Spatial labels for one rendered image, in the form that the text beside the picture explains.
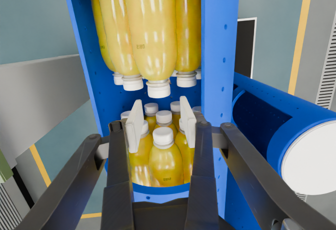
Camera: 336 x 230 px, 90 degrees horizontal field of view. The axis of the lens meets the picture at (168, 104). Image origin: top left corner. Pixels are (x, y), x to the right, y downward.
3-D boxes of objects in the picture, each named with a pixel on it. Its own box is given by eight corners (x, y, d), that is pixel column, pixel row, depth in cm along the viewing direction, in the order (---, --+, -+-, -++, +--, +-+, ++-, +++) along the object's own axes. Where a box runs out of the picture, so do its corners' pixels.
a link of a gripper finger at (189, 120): (188, 119, 15) (196, 119, 15) (179, 96, 21) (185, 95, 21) (189, 148, 16) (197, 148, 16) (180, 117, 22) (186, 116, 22)
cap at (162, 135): (153, 135, 34) (152, 128, 34) (172, 134, 35) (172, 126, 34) (153, 146, 31) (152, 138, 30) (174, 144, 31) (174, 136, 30)
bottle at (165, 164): (154, 197, 42) (146, 132, 36) (182, 194, 42) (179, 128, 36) (154, 226, 35) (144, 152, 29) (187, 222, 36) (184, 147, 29)
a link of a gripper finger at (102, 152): (124, 159, 14) (88, 162, 14) (134, 129, 19) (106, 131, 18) (121, 143, 13) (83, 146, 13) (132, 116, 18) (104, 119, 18)
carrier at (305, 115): (237, 64, 128) (202, 78, 131) (372, 103, 46) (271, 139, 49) (245, 96, 138) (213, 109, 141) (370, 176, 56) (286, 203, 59)
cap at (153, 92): (173, 81, 29) (174, 91, 30) (155, 80, 31) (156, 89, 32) (161, 87, 26) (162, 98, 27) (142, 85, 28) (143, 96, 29)
